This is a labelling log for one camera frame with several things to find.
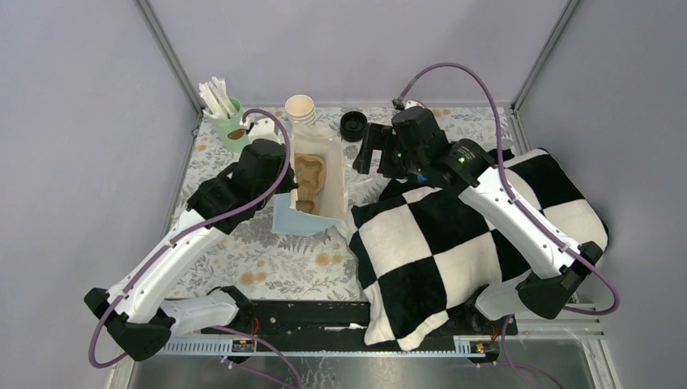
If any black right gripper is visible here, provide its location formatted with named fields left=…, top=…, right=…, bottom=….
left=352, top=122, right=425, bottom=182

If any single cardboard cup carrier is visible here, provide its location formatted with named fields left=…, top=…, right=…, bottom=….
left=294, top=154, right=326, bottom=215

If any light blue paper bag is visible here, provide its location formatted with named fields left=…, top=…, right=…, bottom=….
left=272, top=123, right=348, bottom=237

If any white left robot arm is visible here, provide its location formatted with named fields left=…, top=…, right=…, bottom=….
left=84, top=139, right=295, bottom=361

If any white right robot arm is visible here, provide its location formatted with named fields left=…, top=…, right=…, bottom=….
left=353, top=105, right=603, bottom=334

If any green cup with straws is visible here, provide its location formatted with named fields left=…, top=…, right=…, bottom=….
left=198, top=77, right=249, bottom=153

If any stack of paper cups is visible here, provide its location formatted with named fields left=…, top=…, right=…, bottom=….
left=284, top=94, right=317, bottom=125

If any floral patterned table mat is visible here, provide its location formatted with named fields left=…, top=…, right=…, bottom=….
left=168, top=105, right=523, bottom=301

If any black white checkered pillow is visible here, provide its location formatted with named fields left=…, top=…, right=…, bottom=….
left=337, top=149, right=608, bottom=351

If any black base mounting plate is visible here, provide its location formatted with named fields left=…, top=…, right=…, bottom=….
left=226, top=300, right=503, bottom=353

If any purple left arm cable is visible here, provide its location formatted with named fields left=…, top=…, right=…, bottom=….
left=87, top=108, right=305, bottom=389

